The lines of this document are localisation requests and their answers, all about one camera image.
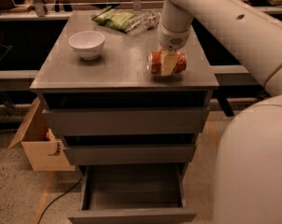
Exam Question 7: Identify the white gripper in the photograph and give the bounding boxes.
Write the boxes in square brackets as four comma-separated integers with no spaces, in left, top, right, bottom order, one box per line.
[157,23,190,77]

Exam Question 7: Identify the red coke can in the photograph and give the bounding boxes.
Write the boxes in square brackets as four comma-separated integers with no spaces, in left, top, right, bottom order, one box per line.
[148,50,187,76]

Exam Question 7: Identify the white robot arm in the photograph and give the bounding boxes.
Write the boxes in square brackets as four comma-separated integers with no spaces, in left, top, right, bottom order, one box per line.
[158,0,282,224]

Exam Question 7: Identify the grey drawer cabinet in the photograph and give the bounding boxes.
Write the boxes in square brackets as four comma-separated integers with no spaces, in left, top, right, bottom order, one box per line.
[29,9,219,224]

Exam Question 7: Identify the grey top drawer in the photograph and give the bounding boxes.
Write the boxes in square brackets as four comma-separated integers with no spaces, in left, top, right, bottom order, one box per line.
[43,107,209,136]

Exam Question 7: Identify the grey middle drawer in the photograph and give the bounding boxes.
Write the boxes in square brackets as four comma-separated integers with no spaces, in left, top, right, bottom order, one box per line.
[63,145,195,165]

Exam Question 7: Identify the grey open bottom drawer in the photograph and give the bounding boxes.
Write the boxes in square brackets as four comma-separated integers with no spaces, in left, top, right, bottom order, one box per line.
[68,163,195,224]

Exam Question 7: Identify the clear plastic water bottle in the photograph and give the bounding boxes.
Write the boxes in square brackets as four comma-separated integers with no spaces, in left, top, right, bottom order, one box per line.
[125,11,161,35]

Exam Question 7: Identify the green chip bag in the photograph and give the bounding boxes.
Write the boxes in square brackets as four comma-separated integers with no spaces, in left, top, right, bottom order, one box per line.
[92,7,135,32]

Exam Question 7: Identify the white bowl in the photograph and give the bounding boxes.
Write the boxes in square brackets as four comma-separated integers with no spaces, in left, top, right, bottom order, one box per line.
[68,31,106,60]

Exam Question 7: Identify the cardboard box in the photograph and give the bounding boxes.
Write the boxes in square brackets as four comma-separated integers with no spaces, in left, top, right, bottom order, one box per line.
[8,98,75,172]

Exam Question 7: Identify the black floor cable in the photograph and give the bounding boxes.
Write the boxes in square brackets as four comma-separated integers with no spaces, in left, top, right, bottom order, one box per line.
[37,176,83,224]

